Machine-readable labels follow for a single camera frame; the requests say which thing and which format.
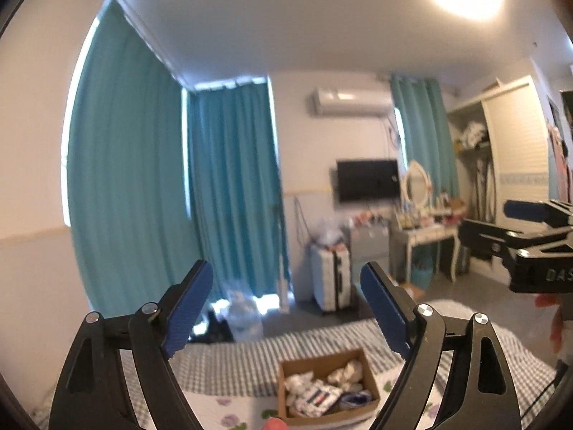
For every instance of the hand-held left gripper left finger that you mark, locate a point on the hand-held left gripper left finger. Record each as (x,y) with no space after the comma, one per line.
(188,309)

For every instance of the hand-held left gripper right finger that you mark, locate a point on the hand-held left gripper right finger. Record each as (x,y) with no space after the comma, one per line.
(385,309)

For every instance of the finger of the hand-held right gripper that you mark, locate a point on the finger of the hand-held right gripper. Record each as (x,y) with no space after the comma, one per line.
(523,210)
(488,235)

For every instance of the blue tissue pack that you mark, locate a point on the blue tissue pack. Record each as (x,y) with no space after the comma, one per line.
(356,397)

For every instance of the marble print tissue pack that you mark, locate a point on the marble print tissue pack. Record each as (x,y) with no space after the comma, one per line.
(320,398)

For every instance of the brown cardboard box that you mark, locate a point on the brown cardboard box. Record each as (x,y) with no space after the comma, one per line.
(286,367)

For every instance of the person's right hand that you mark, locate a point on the person's right hand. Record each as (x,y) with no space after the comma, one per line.
(557,322)

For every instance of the person's left hand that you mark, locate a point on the person's left hand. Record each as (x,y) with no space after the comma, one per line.
(274,424)

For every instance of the black bag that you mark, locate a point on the black bag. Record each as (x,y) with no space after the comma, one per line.
(212,327)

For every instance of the hanging clothes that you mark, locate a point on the hanging clothes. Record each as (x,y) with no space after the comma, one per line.
(483,188)

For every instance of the clear plastic bag on floor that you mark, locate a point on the clear plastic bag on floor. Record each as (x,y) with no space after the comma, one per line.
(244,318)

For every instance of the cosmetics clutter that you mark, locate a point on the cosmetics clutter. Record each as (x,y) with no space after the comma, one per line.
(434,215)

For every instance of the white dressing table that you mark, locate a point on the white dressing table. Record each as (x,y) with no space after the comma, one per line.
(425,234)

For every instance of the pink hanging garment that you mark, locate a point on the pink hanging garment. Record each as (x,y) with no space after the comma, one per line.
(557,156)

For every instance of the white suitcase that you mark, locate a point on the white suitcase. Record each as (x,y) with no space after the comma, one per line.
(329,277)

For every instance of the grey mini fridge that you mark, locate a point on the grey mini fridge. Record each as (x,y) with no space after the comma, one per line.
(369,246)

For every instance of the white slatted wardrobe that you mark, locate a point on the white slatted wardrobe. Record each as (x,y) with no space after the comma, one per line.
(515,143)

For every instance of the grey checkered bed sheet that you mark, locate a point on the grey checkered bed sheet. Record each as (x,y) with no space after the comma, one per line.
(232,363)

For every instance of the white oval mirror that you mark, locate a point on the white oval mirror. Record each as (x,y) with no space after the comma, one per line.
(416,184)

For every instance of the folded clothes pile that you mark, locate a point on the folded clothes pile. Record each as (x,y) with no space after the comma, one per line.
(474,134)

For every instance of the short teal curtain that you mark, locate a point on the short teal curtain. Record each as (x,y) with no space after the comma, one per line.
(425,134)

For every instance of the narrow teal curtain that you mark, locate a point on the narrow teal curtain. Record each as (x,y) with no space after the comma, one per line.
(232,188)

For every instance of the wide teal curtain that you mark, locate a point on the wide teal curtain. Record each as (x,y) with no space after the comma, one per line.
(125,188)

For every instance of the white air conditioner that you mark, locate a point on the white air conditioner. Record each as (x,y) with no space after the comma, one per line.
(349,102)

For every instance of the black wall television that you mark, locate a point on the black wall television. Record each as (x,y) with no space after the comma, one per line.
(367,180)

